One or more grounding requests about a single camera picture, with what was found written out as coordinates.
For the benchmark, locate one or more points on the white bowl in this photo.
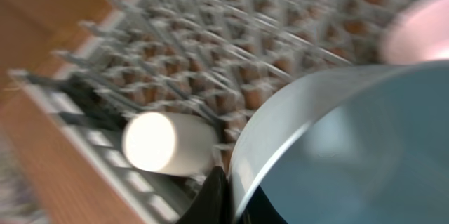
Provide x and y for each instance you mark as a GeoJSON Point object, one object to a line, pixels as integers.
{"type": "Point", "coordinates": [418, 34]}

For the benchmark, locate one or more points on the light blue bowl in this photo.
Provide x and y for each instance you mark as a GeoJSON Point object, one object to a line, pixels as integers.
{"type": "Point", "coordinates": [366, 144]}

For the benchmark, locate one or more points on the white cup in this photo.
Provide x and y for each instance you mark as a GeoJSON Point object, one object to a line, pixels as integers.
{"type": "Point", "coordinates": [169, 143]}

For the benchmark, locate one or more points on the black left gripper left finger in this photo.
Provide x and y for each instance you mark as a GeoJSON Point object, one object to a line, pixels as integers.
{"type": "Point", "coordinates": [212, 203]}

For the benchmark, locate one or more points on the grey plastic dish rack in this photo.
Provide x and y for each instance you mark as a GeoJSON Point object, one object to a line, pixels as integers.
{"type": "Point", "coordinates": [220, 60]}

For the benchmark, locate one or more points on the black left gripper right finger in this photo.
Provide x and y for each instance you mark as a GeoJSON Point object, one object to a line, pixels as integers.
{"type": "Point", "coordinates": [259, 210]}

